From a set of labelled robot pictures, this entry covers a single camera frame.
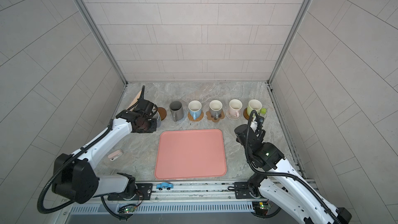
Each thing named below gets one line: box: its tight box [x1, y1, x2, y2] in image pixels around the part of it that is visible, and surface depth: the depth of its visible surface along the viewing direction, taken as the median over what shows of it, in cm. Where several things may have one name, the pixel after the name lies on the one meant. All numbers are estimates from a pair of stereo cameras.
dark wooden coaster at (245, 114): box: [243, 107, 250, 121], surface depth 101 cm
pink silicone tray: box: [154, 129, 227, 180], surface depth 87 cm
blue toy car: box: [155, 182, 174, 191], surface depth 73 cm
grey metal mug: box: [169, 100, 184, 122], surface depth 92 cm
